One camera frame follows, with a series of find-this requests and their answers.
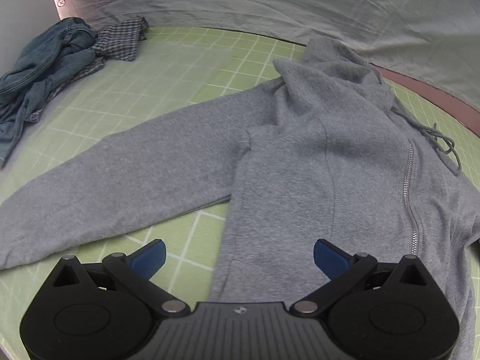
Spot grey zip hoodie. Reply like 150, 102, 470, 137
1, 37, 479, 359

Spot green grid cutting mat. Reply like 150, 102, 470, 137
0, 25, 480, 357

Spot checkered plaid shirt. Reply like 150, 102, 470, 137
24, 16, 149, 123

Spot blue denim garment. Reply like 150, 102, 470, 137
1, 17, 97, 164

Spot grey printed backdrop sheet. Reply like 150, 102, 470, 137
55, 0, 479, 107

